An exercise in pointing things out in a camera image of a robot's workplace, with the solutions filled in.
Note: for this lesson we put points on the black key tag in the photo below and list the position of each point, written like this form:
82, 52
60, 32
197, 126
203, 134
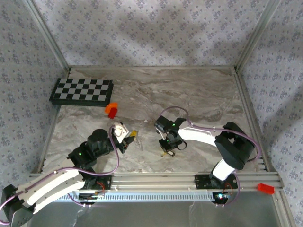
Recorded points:
171, 154

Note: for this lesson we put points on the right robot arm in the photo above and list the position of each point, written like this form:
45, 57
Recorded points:
234, 146

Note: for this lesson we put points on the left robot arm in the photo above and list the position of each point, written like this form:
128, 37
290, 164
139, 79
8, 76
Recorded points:
52, 186

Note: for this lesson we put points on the small red plastic block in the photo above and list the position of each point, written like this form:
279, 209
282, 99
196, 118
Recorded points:
112, 113

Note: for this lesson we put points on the orange plastic arch piece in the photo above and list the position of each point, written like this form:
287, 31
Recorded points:
112, 105

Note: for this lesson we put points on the black grey chessboard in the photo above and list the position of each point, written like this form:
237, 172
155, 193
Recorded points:
80, 89

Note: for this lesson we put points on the grey metal sheet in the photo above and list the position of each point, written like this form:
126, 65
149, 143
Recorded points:
142, 215

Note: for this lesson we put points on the red rectangular brick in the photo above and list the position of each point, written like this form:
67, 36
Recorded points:
265, 188

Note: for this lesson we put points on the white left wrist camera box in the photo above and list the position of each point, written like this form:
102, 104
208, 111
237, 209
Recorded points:
120, 132

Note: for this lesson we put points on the aluminium front frame beam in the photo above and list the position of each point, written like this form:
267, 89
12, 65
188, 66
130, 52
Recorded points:
154, 182

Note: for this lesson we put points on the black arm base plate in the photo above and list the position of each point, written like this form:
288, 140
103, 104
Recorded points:
202, 182
104, 182

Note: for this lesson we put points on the aluminium side rail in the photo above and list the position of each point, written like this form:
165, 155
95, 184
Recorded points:
48, 142
245, 94

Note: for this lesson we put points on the aluminium frame post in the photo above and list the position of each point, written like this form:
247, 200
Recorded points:
258, 35
48, 35

